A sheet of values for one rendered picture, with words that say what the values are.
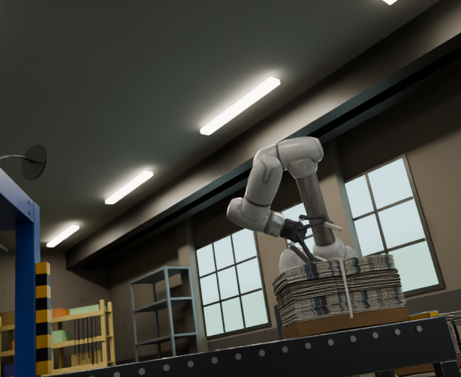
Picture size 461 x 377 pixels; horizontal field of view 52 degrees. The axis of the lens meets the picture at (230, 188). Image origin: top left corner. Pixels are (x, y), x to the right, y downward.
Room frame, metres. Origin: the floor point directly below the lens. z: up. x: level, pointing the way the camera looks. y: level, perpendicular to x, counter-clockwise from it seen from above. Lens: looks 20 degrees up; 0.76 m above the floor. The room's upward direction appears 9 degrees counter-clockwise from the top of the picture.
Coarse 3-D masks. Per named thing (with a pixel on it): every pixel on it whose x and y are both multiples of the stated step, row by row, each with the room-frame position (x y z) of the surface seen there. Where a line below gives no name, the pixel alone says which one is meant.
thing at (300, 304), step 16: (288, 272) 1.57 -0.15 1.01; (304, 272) 1.58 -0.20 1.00; (320, 272) 1.59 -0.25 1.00; (288, 288) 1.59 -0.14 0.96; (304, 288) 1.58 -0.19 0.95; (320, 288) 1.59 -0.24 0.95; (336, 288) 1.59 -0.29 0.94; (288, 304) 1.67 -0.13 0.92; (304, 304) 1.58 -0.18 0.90; (320, 304) 1.59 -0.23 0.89; (336, 304) 1.60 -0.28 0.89; (288, 320) 1.72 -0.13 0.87; (304, 320) 1.58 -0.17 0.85
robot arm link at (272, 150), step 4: (276, 144) 2.04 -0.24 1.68; (264, 148) 2.10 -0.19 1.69; (268, 148) 2.05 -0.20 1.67; (272, 148) 2.04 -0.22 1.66; (276, 148) 2.03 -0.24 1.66; (260, 152) 2.06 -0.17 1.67; (264, 152) 2.05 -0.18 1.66; (268, 152) 2.03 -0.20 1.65; (272, 152) 2.03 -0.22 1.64; (276, 152) 2.02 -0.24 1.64; (256, 156) 2.05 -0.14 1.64; (260, 156) 2.03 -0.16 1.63; (276, 156) 2.03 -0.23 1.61; (256, 160) 2.03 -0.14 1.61; (280, 160) 2.03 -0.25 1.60
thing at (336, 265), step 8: (336, 264) 1.59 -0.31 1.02; (344, 264) 1.60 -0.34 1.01; (336, 272) 1.59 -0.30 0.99; (336, 280) 1.60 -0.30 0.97; (352, 280) 1.60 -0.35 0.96; (344, 288) 1.60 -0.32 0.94; (352, 288) 1.60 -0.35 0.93; (344, 296) 1.60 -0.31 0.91; (352, 296) 1.61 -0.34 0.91; (344, 304) 1.60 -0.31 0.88; (352, 304) 1.60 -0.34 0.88; (344, 312) 1.60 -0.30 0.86; (352, 312) 1.60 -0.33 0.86; (352, 328) 1.61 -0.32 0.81
